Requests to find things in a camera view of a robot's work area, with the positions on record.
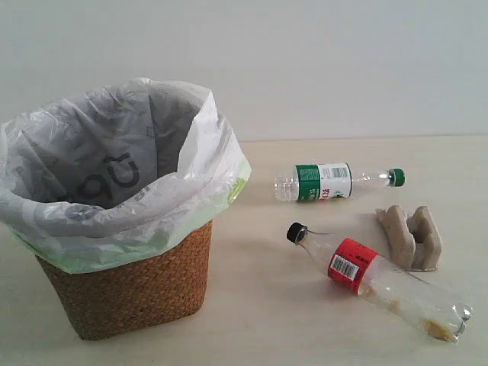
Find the green label clear bottle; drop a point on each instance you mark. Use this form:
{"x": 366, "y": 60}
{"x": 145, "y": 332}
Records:
{"x": 331, "y": 181}

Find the red label clear bottle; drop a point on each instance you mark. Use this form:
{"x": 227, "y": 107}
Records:
{"x": 435, "y": 311}

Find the beige moulded cardboard piece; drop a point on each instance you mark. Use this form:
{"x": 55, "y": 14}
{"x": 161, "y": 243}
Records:
{"x": 414, "y": 240}

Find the white green plastic bin liner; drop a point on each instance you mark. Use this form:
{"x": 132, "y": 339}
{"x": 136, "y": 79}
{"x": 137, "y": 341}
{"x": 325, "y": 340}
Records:
{"x": 118, "y": 174}

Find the woven wicker waste basket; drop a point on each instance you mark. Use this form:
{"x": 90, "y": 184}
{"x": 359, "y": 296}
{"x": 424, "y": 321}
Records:
{"x": 138, "y": 295}

